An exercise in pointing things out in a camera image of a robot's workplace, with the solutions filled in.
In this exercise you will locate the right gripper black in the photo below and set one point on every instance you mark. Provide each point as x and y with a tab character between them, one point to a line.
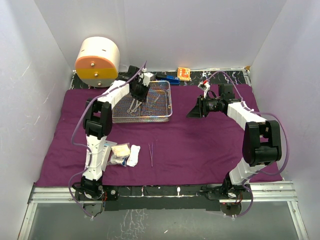
199	110

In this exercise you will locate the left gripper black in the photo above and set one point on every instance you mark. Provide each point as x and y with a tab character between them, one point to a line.
146	88

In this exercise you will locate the metal surgical scissors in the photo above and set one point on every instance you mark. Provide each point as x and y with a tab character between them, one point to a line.
135	104

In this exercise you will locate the wire mesh metal tray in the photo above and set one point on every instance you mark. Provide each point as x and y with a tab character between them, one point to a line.
148	112

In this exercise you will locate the purple cloth wrap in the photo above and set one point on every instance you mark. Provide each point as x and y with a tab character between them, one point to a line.
186	151

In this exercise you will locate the round white drawer box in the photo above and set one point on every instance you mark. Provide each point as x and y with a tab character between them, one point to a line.
98	61

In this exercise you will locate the thin metal tweezers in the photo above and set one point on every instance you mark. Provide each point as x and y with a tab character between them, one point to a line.
150	147

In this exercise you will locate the beige bandage roll packet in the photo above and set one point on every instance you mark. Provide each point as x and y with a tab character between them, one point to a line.
121	150

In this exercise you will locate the white gauze packet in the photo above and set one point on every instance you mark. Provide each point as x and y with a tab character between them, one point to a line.
106	151

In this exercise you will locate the small blue white packet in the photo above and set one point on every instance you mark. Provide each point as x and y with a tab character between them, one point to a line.
118	160

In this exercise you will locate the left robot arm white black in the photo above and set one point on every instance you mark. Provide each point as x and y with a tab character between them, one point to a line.
98	122

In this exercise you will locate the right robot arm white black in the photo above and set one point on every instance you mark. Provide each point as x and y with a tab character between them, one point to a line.
261	145

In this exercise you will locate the blue black stapler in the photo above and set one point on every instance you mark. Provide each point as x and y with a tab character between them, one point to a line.
171	79

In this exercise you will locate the orange small box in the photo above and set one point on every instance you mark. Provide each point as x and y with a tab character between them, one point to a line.
183	73

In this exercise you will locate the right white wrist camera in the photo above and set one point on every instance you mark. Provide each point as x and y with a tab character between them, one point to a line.
205	86

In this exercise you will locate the black base frame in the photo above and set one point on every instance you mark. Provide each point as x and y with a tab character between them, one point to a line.
209	197

